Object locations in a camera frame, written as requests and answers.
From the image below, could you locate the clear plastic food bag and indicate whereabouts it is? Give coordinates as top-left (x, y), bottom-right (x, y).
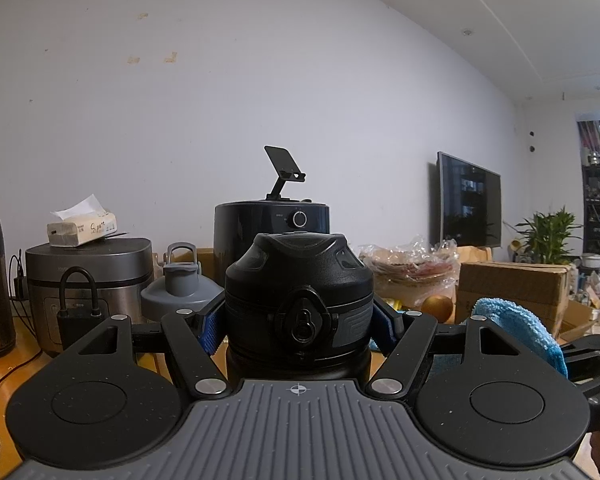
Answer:
top-left (357, 235), bottom-right (463, 311)

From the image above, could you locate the black power bank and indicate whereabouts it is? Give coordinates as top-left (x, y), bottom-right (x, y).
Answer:
top-left (56, 266), bottom-right (103, 351)

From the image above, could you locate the dark blue air fryer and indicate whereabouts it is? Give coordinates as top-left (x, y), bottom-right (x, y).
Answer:
top-left (213, 200), bottom-right (331, 291)

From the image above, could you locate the clear shaker bottle grey lid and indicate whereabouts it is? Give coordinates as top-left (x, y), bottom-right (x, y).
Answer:
top-left (141, 241), bottom-right (223, 326)

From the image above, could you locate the blue microfiber cloth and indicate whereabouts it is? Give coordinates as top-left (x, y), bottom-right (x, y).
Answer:
top-left (470, 297), bottom-right (568, 378)

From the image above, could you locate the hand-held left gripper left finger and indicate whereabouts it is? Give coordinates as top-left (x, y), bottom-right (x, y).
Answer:
top-left (77, 292), bottom-right (231, 397)

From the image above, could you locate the striped curtain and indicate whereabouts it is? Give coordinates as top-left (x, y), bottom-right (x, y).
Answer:
top-left (577, 120), bottom-right (600, 168)

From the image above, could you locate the black phone stand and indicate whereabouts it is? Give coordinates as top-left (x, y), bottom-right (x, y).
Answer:
top-left (263, 146), bottom-right (307, 202)

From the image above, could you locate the flat screen television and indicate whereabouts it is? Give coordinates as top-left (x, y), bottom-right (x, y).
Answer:
top-left (436, 151), bottom-right (502, 250)

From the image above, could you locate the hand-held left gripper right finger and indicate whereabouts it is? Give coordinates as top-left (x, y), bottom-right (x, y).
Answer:
top-left (365, 305), bottom-right (531, 396)

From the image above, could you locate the large cardboard box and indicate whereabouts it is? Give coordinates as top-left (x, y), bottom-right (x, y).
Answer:
top-left (454, 260), bottom-right (573, 341)

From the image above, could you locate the green potted plant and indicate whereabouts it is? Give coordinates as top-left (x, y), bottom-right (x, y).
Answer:
top-left (505, 206), bottom-right (583, 266)

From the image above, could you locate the small cardboard box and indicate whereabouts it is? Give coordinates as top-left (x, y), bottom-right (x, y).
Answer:
top-left (557, 300), bottom-right (598, 343)

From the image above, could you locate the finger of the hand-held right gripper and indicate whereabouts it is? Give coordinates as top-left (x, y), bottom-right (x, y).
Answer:
top-left (561, 332), bottom-right (600, 367)

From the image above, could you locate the white tissue pack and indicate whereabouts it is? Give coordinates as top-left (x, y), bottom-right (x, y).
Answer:
top-left (46, 194), bottom-right (118, 248)

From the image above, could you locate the grey rice cooker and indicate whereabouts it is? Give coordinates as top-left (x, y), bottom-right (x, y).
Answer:
top-left (25, 237), bottom-right (154, 353)

